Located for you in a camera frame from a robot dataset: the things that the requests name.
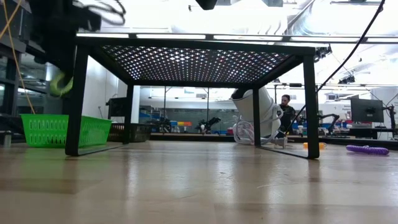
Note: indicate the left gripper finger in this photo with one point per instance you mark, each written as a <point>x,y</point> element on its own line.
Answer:
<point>49,59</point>
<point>66,63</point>

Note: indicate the green plastic basket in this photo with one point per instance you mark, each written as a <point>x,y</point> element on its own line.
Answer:
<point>46,130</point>

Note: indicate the black plastic basket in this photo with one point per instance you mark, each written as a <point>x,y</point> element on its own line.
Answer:
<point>140,132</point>

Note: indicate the background black robot arm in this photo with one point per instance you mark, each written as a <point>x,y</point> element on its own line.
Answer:
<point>210,122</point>
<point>331,119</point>

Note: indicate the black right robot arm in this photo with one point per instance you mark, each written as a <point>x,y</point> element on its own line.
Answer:
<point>206,3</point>

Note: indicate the black boxy monitor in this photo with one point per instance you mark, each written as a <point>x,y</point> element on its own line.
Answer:
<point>118,107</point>

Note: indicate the black perforated metal riser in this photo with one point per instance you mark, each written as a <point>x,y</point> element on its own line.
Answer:
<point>192,65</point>

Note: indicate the long background table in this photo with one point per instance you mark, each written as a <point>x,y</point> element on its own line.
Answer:
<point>217,136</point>

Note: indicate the white cylindrical appliance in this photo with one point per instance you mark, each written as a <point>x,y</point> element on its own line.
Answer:
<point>264,105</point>

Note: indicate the person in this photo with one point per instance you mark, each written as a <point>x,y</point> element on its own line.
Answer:
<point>286,115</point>

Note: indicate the orange oblong object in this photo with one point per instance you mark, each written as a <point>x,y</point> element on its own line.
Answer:
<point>321,145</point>

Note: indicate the dark computer monitor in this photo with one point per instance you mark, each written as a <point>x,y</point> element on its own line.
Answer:
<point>367,110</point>

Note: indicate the small grey metal post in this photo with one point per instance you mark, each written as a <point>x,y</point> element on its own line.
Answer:
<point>7,138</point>

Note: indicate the overhead frame light bar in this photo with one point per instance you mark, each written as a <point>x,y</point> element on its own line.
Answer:
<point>248,37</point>

